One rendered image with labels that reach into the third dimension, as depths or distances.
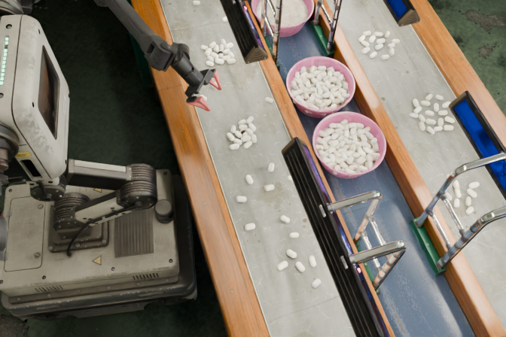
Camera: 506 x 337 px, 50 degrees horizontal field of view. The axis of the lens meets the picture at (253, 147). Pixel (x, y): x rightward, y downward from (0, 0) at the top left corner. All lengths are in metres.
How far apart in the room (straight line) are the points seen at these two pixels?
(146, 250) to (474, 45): 2.31
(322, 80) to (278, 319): 0.96
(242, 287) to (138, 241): 0.55
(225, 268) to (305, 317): 0.29
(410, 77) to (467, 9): 1.52
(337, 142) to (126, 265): 0.90
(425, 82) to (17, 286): 1.73
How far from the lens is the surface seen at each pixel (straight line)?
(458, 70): 2.32
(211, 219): 1.83
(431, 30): 2.43
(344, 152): 2.02
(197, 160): 1.94
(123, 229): 2.18
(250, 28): 1.83
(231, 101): 2.10
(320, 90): 2.15
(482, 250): 1.98
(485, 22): 3.70
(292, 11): 2.43
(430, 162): 2.07
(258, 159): 1.96
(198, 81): 1.83
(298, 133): 2.00
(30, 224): 2.29
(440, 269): 1.93
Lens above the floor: 2.45
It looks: 59 degrees down
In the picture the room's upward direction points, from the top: 2 degrees clockwise
